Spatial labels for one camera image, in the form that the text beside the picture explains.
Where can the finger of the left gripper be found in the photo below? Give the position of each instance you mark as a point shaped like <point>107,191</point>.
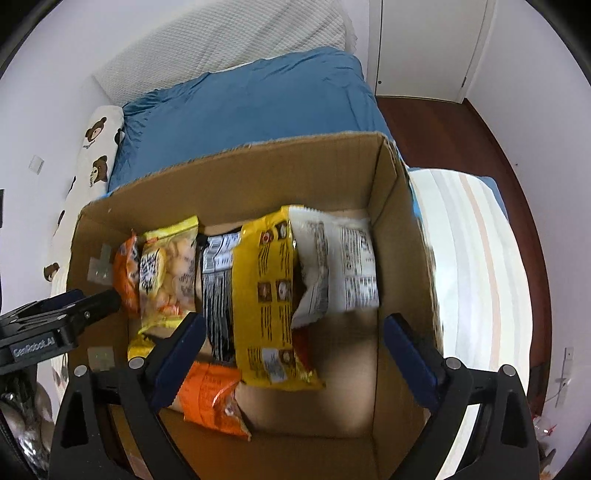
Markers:
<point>74,312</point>
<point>43,306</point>

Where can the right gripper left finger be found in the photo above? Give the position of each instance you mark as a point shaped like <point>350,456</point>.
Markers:
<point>86,444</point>

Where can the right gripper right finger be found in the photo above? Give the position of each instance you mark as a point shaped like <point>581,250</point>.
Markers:
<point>502,444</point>

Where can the orange snack packet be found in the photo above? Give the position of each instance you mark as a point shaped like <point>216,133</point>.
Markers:
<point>125,275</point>

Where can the yellow crisp bag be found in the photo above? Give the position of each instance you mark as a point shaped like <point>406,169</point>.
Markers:
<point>139,346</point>

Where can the yellow biscuit snack bag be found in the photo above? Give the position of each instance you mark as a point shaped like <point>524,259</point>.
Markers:
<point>168,277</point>

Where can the bear print long pillow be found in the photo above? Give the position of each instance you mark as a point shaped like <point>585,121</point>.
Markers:
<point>89,182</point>

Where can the orange puffed snack bag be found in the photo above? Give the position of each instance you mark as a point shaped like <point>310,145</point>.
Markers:
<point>207,398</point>

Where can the cardboard box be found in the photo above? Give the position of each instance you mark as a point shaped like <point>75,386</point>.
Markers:
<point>365,420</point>

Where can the black silver snack packet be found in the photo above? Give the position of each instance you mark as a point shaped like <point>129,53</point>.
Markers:
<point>216,276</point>

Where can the yellow noodle packet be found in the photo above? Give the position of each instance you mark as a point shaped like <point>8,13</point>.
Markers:
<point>264,298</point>

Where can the white silver snack packet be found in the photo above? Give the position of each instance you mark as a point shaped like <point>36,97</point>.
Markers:
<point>338,264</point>

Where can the white textured headboard pillow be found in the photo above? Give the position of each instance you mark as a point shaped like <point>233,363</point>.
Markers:
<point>219,36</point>

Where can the blue bed sheet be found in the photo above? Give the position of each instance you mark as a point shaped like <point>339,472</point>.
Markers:
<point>316,92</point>

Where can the white door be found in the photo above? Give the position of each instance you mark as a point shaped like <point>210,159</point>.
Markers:
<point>426,49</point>

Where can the wall socket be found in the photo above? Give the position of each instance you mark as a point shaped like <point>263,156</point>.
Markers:
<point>36,164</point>

